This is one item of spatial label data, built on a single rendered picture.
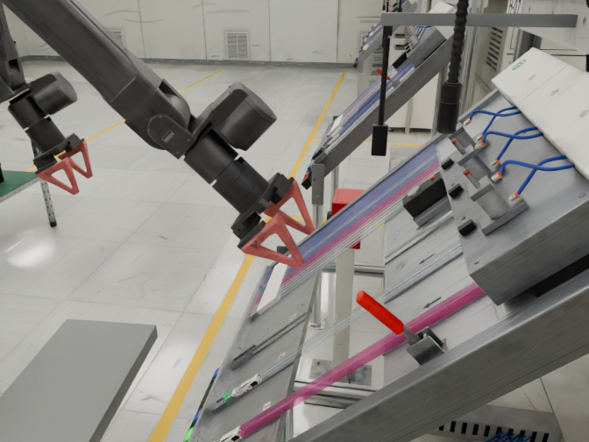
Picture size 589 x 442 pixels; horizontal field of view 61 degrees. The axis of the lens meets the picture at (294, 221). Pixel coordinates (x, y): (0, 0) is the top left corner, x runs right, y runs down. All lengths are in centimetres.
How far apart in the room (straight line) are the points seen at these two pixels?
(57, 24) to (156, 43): 954
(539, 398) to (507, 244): 71
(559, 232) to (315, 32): 890
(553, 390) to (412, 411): 68
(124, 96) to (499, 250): 44
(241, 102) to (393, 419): 40
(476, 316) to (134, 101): 45
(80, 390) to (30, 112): 58
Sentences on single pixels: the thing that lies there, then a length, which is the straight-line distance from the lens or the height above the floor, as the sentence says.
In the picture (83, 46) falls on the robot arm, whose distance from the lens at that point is 64.
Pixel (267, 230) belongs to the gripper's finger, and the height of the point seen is 111.
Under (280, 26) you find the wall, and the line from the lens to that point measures 942.
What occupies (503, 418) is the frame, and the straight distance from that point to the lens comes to 106.
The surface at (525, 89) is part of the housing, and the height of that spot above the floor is 125.
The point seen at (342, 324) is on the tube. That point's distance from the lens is 76.
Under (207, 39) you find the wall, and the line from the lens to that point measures 980.
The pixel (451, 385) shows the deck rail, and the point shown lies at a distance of 55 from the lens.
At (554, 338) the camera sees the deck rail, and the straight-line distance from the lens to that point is 53.
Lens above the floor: 139
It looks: 25 degrees down
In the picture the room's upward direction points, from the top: straight up
